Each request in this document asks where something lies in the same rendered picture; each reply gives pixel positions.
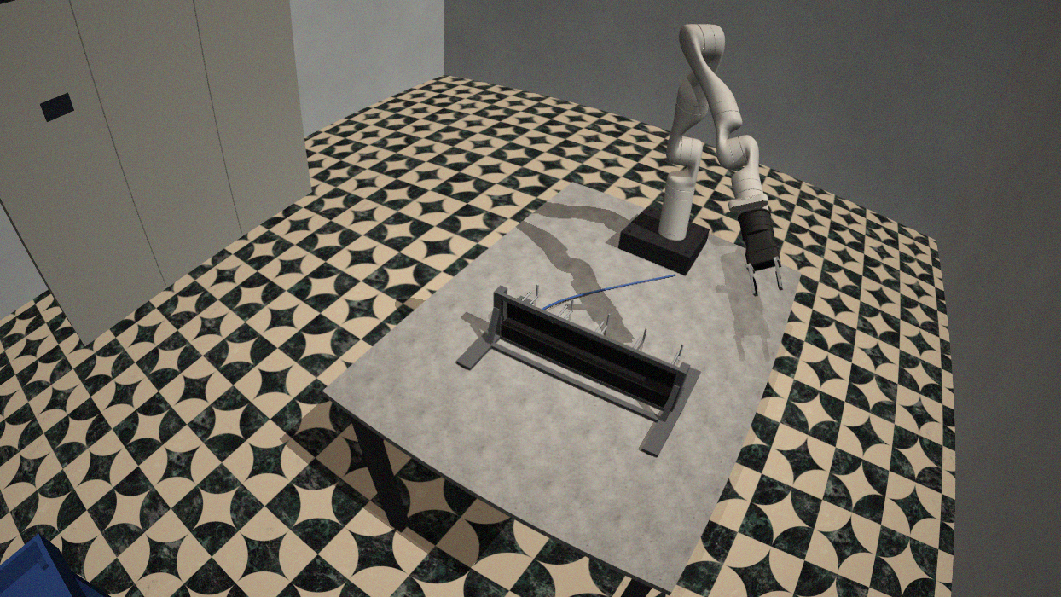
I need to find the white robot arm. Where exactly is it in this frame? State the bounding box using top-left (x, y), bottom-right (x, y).
top-left (658, 24), bottom-right (763, 241)

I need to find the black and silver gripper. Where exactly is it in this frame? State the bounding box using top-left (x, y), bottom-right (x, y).
top-left (728, 189), bottom-right (783, 297)

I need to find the black metal patch panel rack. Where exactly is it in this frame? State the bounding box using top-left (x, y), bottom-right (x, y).
top-left (456, 284), bottom-right (701, 457)

